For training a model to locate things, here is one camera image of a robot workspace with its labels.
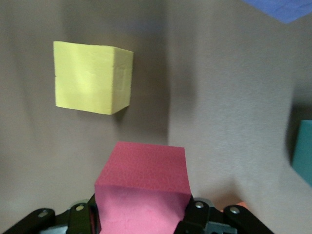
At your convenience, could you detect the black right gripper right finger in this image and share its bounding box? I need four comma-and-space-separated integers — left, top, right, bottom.
177, 196, 275, 234

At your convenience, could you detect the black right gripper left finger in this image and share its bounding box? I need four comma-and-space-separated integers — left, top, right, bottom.
0, 194, 102, 234

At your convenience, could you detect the red foam cube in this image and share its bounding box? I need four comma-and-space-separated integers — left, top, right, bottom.
94, 141, 193, 234

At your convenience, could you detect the blue foam cube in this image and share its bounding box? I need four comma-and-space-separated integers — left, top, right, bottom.
291, 119, 312, 188

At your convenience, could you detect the yellow foam cube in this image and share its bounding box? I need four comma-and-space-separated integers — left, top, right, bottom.
53, 40, 134, 116

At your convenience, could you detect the purple foam cube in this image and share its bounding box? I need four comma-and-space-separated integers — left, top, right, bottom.
241, 0, 312, 24

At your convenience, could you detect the orange foam cube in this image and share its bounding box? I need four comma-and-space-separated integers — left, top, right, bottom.
218, 201, 247, 213

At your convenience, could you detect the brown paper table cover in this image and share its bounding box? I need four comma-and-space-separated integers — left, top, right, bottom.
0, 0, 312, 234

